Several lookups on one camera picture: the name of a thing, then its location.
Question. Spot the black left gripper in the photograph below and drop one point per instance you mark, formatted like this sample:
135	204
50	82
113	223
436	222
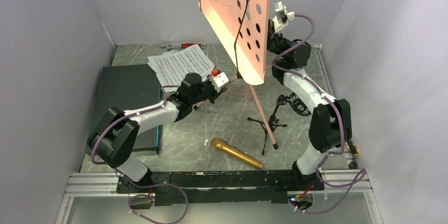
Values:
215	93

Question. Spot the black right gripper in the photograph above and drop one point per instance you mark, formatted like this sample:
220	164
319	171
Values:
271	36

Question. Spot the pink perforated music stand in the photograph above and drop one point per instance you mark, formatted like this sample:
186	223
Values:
241	27

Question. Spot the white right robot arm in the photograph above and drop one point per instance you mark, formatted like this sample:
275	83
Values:
330	126

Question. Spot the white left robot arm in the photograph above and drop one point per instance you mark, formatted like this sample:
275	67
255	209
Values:
113	139

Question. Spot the sheet music pages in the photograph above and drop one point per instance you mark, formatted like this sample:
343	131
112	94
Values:
172	66

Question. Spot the red grey wrench tool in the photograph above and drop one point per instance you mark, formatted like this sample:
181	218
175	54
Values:
181	45

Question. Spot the gold microphone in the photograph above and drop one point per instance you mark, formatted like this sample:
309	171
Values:
221	145

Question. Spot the black folder book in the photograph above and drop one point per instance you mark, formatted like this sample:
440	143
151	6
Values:
125	87

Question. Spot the yellow black tool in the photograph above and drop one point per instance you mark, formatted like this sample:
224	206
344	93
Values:
352	148

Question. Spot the aluminium table edge rail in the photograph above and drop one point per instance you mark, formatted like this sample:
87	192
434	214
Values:
326	85

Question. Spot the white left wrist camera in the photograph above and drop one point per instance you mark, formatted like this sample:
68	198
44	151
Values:
218	79

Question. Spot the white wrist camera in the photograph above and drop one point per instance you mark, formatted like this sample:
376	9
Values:
282	17
218	79

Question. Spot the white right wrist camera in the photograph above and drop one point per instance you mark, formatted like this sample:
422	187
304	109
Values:
282	17

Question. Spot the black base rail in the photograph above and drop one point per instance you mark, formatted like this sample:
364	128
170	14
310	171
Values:
229	186

